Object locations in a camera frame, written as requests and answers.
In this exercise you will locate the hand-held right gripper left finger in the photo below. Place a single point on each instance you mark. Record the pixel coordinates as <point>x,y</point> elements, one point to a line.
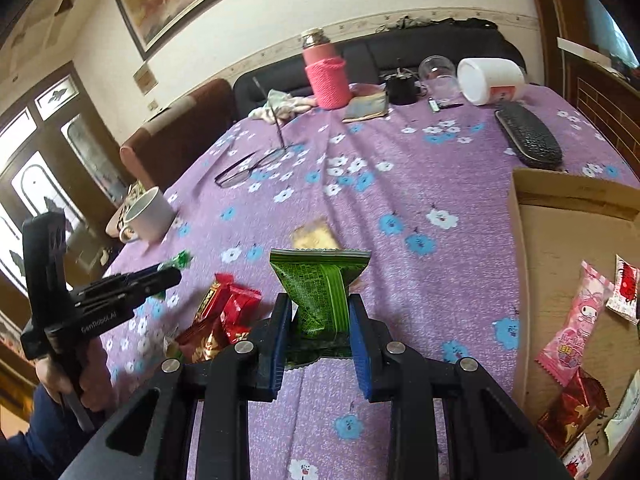
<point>281,350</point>

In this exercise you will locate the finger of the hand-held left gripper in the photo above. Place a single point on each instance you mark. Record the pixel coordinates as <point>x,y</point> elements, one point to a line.
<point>130,276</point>
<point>155,282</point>

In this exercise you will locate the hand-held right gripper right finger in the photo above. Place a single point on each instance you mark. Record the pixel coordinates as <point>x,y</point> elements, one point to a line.
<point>361,355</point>

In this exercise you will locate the green twist-wrapped candy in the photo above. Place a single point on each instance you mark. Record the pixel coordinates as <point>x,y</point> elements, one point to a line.
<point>181,259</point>

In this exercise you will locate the green snack packet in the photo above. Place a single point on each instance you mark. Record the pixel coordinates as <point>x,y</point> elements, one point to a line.
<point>320,290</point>

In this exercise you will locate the pink cartoon snack packet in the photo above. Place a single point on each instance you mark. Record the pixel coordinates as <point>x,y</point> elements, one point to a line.
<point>575,325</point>

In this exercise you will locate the large red gold snack packet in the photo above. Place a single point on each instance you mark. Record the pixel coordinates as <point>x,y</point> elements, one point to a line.
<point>570,410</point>

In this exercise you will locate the cardboard box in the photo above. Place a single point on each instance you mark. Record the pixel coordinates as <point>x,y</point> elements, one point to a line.
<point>550,240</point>

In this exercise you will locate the white red-striped snack packet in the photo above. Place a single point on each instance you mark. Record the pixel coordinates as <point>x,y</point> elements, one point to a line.
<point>577,455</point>

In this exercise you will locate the small white red snack packet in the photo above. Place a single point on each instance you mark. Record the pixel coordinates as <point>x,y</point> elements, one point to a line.
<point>625,285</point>

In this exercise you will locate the person's left forearm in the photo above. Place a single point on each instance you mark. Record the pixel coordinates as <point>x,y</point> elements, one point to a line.
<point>35,435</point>

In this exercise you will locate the person's left hand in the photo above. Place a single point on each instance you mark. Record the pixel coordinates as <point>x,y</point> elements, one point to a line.
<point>95,382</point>

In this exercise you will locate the white mug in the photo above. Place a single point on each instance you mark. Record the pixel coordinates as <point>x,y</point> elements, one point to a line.
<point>150,215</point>

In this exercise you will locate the small dark red candy packet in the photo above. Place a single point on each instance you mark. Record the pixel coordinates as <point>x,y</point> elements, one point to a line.
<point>205,345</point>

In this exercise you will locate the wooden glass door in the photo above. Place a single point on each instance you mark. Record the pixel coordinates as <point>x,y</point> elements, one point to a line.
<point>50,170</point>

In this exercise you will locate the beige cracker packet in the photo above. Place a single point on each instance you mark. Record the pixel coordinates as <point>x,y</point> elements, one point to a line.
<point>314,236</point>

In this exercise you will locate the dark-framed eyeglasses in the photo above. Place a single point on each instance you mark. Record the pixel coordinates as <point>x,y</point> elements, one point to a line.
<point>240,172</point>

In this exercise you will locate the brown armchair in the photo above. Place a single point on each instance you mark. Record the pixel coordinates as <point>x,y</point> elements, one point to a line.
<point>170,135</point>

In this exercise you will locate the purple floral tablecloth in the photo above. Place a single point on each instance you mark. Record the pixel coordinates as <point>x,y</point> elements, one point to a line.
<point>400,185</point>

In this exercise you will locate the white crumpled cloth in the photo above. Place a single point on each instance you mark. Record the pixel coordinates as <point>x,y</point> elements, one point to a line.
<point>285,105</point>

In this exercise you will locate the grey fabric pouch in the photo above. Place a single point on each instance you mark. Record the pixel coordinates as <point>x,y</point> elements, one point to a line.
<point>367,107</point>

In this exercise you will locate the small silver lighter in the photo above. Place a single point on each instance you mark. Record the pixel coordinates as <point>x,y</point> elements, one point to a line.
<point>433,105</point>

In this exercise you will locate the pink knit-sleeved bottle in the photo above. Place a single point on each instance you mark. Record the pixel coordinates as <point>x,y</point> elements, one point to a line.
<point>327,80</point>

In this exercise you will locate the small black cup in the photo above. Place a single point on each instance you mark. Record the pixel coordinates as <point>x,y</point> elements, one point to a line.
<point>402,91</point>

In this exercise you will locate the black glasses case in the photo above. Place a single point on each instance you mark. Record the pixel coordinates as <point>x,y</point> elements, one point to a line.
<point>530,137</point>

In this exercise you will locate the clear drinking glass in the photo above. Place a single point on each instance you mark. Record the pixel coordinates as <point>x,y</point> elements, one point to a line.
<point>440,77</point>

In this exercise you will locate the black sofa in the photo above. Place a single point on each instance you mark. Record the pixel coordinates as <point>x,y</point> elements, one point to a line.
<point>370,55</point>

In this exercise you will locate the white plastic jar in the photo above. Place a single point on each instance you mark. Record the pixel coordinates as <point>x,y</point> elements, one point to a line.
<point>492,80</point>

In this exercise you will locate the wooden partition cabinet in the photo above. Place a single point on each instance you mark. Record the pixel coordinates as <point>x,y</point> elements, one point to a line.
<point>600,100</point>

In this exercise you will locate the pile of assorted clutter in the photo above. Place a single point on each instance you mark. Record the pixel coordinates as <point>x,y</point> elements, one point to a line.
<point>625,65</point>

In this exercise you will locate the large mirror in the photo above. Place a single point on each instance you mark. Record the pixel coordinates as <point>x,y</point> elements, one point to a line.
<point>610,20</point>

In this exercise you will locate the beige wall panel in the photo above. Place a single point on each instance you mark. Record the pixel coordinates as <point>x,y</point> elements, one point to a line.
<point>145,77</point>

